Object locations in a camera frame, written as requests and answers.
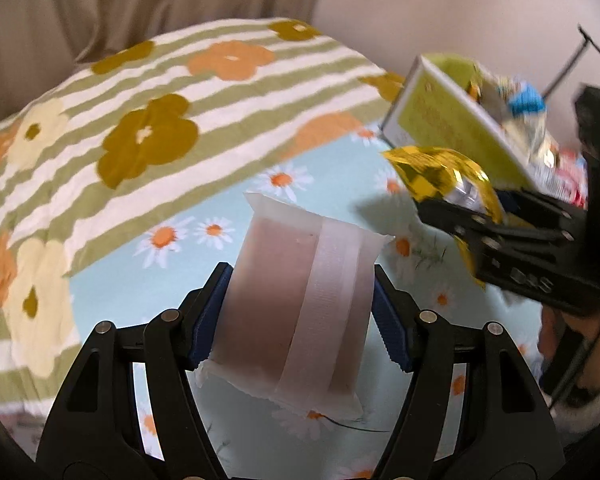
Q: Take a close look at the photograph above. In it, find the translucent pink snack packet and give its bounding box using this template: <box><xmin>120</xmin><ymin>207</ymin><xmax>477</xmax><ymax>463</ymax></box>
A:
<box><xmin>197</xmin><ymin>191</ymin><xmax>396</xmax><ymax>418</ymax></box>

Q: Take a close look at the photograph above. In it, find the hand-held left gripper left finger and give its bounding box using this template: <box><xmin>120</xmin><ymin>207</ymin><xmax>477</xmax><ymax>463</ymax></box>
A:
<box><xmin>35</xmin><ymin>261</ymin><xmax>233</xmax><ymax>480</ymax></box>

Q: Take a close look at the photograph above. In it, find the green striped floral blanket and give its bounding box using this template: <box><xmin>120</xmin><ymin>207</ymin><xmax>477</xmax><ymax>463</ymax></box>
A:
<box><xmin>0</xmin><ymin>17</ymin><xmax>406</xmax><ymax>376</ymax></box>

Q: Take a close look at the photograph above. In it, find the gold foil snack packet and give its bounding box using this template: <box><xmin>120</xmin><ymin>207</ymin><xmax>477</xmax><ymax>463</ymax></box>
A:
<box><xmin>382</xmin><ymin>145</ymin><xmax>506</xmax><ymax>288</ymax></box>

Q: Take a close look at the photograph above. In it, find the light blue daisy sheet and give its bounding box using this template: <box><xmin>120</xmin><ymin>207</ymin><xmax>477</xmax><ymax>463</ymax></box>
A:
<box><xmin>65</xmin><ymin>125</ymin><xmax>556</xmax><ymax>480</ymax></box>

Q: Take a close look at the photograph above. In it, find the green cardboard box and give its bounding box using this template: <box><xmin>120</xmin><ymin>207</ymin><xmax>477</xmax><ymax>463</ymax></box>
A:
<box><xmin>381</xmin><ymin>52</ymin><xmax>588</xmax><ymax>206</ymax></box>

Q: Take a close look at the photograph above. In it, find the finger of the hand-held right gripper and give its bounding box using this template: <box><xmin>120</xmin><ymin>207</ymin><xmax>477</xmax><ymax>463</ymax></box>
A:
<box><xmin>416</xmin><ymin>199</ymin><xmax>572</xmax><ymax>249</ymax></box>
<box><xmin>499</xmin><ymin>187</ymin><xmax>589</xmax><ymax>232</ymax></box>

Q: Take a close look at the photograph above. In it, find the beige curtain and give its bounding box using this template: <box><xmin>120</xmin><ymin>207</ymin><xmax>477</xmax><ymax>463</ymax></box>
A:
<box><xmin>0</xmin><ymin>0</ymin><xmax>331</xmax><ymax>121</ymax></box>

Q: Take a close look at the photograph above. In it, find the red white snack packet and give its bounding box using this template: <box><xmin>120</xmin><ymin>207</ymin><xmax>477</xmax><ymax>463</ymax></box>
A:
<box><xmin>550</xmin><ymin>150</ymin><xmax>588</xmax><ymax>203</ymax></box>

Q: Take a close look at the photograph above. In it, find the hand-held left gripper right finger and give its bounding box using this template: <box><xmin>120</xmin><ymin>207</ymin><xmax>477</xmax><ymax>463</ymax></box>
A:
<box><xmin>374</xmin><ymin>264</ymin><xmax>567</xmax><ymax>480</ymax></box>

